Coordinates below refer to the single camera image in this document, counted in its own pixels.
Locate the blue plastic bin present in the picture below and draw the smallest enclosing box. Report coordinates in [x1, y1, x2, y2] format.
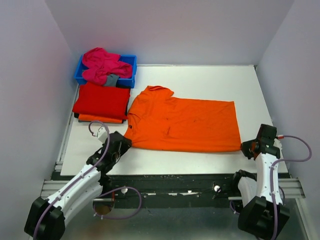
[74, 54, 138, 89]

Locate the folded orange t-shirt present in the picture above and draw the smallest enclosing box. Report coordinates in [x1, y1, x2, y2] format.
[73, 113, 124, 124]

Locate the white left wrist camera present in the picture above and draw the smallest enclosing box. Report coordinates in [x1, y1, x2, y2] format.
[93, 126, 109, 144]

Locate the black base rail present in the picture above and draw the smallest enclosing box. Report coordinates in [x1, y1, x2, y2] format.
[93, 173, 243, 209]

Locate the folded red t-shirt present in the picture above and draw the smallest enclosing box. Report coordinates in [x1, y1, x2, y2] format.
[72, 82, 131, 120]

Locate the pink t-shirt in bin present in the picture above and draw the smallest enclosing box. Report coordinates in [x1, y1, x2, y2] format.
[81, 47, 133, 86]

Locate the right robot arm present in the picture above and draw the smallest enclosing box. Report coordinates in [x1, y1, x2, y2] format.
[230, 124, 290, 240]

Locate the grey garment in bin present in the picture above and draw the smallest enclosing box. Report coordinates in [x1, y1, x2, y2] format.
[103, 74, 120, 87]

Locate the aluminium extrusion frame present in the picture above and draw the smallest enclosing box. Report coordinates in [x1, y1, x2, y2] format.
[40, 178, 306, 199]

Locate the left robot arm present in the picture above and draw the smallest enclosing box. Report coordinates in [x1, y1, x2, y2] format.
[24, 131, 132, 240]

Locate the orange t-shirt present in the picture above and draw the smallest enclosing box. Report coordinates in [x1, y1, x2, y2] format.
[124, 85, 241, 153]
[73, 113, 124, 124]

